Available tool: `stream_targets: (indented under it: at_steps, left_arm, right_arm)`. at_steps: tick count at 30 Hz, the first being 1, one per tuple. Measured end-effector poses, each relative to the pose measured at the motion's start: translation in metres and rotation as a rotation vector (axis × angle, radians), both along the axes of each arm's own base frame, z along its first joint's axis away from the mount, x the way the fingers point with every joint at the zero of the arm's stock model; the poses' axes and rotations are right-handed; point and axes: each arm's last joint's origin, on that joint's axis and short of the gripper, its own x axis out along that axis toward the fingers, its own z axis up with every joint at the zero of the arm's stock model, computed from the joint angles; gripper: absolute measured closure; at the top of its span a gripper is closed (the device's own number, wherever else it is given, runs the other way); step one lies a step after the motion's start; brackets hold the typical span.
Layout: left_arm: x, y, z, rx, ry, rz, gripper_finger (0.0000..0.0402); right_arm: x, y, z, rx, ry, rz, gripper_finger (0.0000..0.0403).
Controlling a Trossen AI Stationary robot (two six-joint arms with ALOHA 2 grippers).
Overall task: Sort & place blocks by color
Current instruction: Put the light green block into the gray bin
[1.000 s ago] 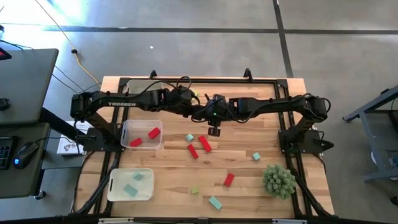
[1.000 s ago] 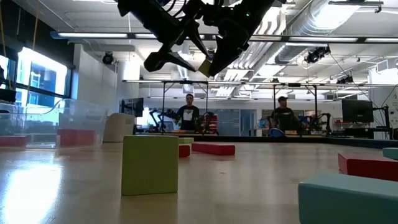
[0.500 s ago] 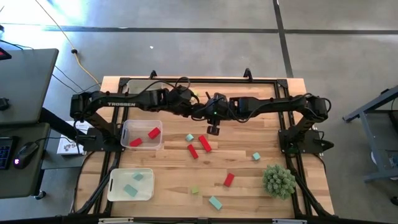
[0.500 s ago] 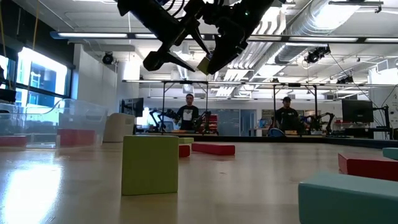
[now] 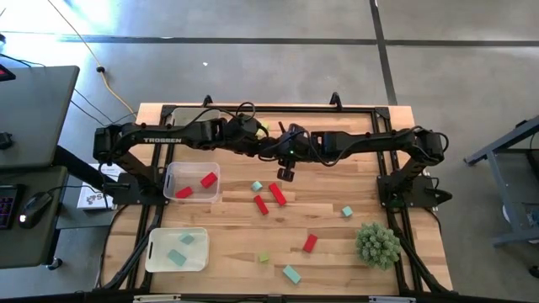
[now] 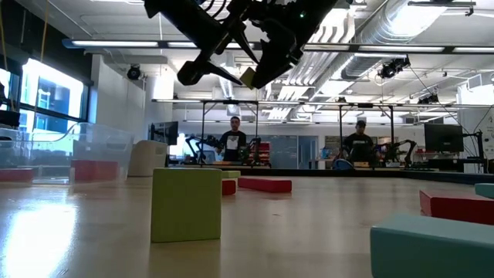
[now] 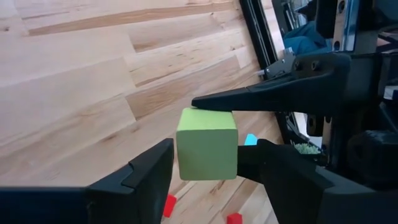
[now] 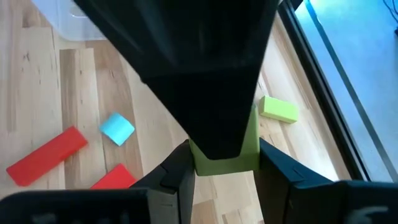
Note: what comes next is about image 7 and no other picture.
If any long red block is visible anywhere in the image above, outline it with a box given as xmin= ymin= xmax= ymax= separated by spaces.
xmin=163 ymin=194 xmax=178 ymax=218

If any small blue block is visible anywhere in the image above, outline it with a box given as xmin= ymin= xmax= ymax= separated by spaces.
xmin=244 ymin=133 xmax=259 ymax=146

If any black aluminium table frame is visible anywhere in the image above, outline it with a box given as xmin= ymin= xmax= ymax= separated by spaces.
xmin=238 ymin=0 xmax=315 ymax=150

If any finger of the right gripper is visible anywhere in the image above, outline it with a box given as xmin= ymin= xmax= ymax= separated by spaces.
xmin=191 ymin=52 xmax=353 ymax=115
xmin=346 ymin=130 xmax=398 ymax=189

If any green artificial plant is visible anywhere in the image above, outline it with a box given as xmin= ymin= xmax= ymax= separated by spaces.
xmin=294 ymin=142 xmax=321 ymax=156

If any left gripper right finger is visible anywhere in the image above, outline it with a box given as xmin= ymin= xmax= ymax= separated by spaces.
xmin=237 ymin=138 xmax=336 ymax=224

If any red rectangular block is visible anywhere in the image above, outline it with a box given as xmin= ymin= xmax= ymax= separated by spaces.
xmin=226 ymin=212 xmax=243 ymax=224

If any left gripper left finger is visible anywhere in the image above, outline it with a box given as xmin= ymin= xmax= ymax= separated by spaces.
xmin=85 ymin=138 xmax=175 ymax=224

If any green cube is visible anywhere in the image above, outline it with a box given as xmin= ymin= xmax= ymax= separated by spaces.
xmin=175 ymin=107 xmax=239 ymax=182

